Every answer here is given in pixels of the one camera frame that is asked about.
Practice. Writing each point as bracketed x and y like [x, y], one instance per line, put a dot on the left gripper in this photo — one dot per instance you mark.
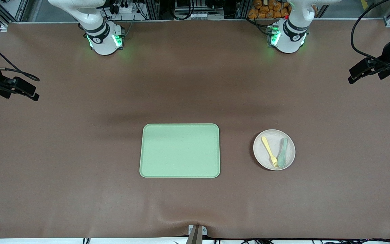
[388, 55]

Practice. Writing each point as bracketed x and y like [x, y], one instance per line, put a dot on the white power strip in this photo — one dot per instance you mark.
[122, 8]

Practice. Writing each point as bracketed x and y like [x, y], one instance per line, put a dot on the orange snack bag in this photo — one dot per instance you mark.
[269, 10]

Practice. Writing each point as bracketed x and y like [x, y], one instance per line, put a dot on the round beige plate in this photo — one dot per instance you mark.
[262, 154]

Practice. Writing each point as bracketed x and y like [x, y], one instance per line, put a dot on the light green rectangular tray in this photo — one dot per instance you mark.
[179, 150]

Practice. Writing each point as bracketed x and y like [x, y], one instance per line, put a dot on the metal table edge bracket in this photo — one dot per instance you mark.
[196, 234]

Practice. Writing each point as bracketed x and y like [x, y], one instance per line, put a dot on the pale green plastic spoon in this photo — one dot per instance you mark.
[281, 158]

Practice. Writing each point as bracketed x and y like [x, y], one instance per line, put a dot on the brown table mat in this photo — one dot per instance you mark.
[195, 84]

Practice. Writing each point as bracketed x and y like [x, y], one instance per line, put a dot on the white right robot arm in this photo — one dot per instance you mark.
[102, 40]

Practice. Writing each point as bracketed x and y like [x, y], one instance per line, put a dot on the white connector box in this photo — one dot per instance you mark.
[198, 16]

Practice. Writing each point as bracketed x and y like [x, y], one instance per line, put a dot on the yellow plastic fork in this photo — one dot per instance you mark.
[268, 148]

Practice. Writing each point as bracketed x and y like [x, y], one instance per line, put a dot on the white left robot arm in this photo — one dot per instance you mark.
[289, 39]

